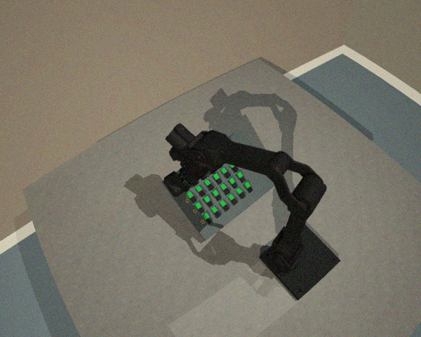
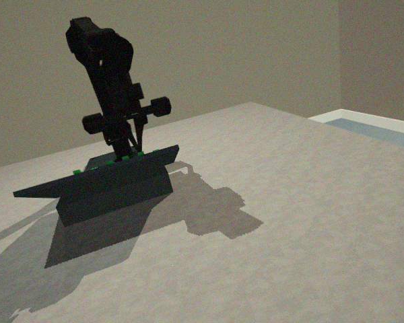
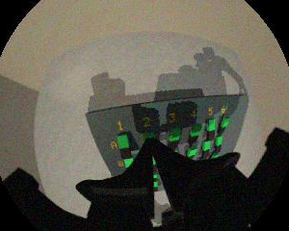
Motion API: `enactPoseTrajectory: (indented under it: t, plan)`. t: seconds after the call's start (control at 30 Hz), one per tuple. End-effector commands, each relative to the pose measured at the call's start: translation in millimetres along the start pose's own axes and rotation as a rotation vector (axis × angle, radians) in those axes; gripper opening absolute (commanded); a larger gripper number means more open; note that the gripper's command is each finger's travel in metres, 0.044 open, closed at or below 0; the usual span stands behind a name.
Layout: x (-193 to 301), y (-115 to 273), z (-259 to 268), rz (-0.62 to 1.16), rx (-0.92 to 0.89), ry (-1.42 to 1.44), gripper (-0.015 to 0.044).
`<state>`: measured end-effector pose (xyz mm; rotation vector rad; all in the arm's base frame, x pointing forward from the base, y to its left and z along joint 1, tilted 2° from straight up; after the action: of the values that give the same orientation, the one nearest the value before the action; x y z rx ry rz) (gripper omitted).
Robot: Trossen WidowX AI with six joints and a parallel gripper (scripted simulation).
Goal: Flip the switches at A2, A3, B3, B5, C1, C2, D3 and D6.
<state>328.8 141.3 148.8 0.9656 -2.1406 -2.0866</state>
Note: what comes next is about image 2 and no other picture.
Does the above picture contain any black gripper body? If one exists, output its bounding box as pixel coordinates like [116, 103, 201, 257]
[82, 80, 172, 135]

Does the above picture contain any grey switch panel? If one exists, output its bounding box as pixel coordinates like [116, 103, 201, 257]
[13, 145, 179, 227]

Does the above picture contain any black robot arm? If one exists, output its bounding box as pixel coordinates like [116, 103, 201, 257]
[65, 17, 144, 162]

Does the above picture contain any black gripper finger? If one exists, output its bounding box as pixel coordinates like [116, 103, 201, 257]
[112, 120, 140, 153]
[133, 115, 148, 152]

